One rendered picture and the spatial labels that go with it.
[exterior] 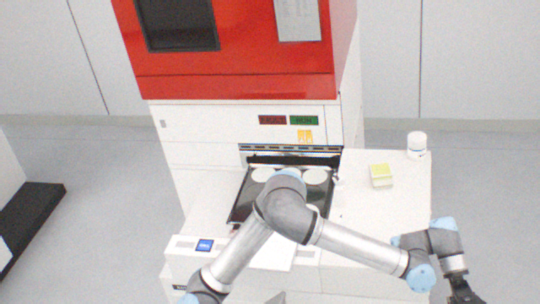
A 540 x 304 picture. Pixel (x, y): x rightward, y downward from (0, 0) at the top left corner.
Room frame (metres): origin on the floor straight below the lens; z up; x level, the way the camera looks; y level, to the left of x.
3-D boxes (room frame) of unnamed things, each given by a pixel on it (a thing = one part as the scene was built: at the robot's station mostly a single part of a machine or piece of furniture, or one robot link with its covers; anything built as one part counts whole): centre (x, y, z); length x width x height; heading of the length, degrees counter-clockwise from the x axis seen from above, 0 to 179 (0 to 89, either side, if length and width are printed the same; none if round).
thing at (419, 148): (1.68, -0.58, 1.01); 0.07 x 0.07 x 0.10
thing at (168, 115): (1.96, 0.06, 1.02); 0.82 x 0.03 x 0.40; 70
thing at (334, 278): (1.47, -0.37, 0.89); 0.62 x 0.35 x 0.14; 160
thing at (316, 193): (1.69, -0.04, 0.90); 0.34 x 0.34 x 0.01; 70
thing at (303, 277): (1.37, 0.14, 0.89); 0.55 x 0.09 x 0.14; 70
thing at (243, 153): (1.89, -0.10, 0.89); 0.44 x 0.02 x 0.10; 70
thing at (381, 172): (1.56, -0.40, 1.00); 0.07 x 0.07 x 0.07; 85
